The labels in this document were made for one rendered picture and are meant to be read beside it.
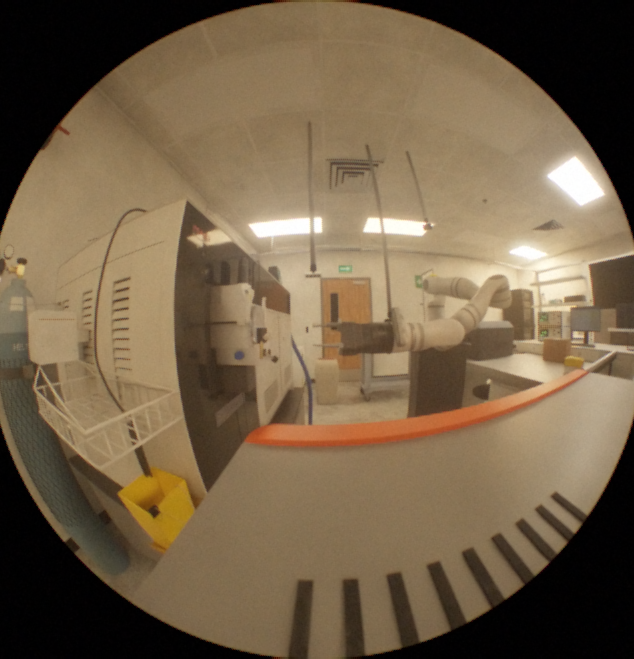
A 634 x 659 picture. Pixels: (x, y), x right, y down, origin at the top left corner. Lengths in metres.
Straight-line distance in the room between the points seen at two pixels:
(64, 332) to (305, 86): 1.75
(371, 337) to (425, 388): 0.60
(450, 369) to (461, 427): 0.88
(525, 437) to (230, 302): 0.48
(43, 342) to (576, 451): 0.68
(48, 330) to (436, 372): 1.28
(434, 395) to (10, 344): 1.72
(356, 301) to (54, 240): 4.44
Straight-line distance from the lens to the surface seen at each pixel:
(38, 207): 1.53
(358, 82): 1.77
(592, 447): 0.16
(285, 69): 1.70
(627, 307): 3.36
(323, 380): 3.10
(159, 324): 0.38
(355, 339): 0.47
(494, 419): 0.17
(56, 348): 0.56
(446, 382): 1.04
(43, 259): 1.46
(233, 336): 0.45
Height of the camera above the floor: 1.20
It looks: 1 degrees down
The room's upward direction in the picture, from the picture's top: 2 degrees counter-clockwise
